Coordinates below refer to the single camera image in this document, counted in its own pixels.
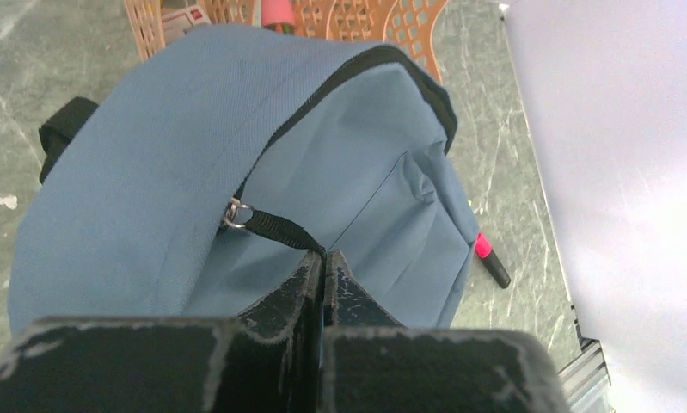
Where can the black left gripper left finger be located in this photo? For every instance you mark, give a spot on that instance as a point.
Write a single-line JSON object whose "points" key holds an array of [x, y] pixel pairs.
{"points": [[263, 360]]}

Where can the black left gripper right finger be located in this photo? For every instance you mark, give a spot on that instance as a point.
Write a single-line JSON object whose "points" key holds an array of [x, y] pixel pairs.
{"points": [[372, 363]]}

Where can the blue student backpack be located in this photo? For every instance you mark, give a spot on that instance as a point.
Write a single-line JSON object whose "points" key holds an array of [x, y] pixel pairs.
{"points": [[347, 140]]}

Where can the pink black highlighter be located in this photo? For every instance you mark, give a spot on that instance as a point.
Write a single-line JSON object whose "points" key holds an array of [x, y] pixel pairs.
{"points": [[485, 252]]}

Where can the orange plastic file organizer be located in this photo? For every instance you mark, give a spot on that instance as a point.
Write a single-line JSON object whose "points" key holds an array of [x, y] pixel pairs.
{"points": [[406, 24]]}

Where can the aluminium frame rail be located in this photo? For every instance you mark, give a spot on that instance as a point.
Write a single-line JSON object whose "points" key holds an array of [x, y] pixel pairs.
{"points": [[586, 381]]}

